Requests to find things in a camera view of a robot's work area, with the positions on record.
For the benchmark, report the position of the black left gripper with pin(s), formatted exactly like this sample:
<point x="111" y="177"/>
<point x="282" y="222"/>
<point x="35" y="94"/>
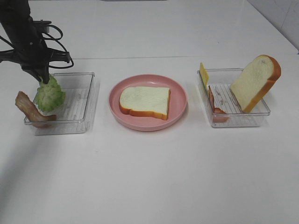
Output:
<point x="34" y="56"/>

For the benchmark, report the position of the green lettuce leaf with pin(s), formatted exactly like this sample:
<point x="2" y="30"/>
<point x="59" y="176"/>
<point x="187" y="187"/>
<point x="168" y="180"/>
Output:
<point x="49" y="96"/>

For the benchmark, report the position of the bacon strip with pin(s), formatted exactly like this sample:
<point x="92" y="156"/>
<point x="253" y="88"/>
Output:
<point x="24" y="104"/>
<point x="217" y="115"/>

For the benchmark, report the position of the bread slice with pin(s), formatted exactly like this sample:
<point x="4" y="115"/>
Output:
<point x="144" y="101"/>
<point x="255" y="81"/>

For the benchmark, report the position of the yellow cheese slice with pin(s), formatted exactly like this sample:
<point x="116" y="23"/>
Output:
<point x="204" y="75"/>

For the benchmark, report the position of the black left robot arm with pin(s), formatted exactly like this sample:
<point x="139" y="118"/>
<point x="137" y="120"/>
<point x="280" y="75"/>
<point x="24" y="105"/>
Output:
<point x="18" y="24"/>

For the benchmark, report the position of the clear left plastic tray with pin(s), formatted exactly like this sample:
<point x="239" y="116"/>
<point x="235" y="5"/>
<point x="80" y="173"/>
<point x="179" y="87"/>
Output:
<point x="76" y="114"/>

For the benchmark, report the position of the clear plastic tray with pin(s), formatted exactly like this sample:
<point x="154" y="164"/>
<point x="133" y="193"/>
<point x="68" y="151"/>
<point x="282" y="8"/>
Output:
<point x="220" y="81"/>
<point x="76" y="114"/>

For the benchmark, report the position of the pink round plate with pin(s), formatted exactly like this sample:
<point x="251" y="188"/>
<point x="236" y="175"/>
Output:
<point x="177" y="106"/>

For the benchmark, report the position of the clear right plastic tray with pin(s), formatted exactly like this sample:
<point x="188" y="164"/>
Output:
<point x="220" y="81"/>

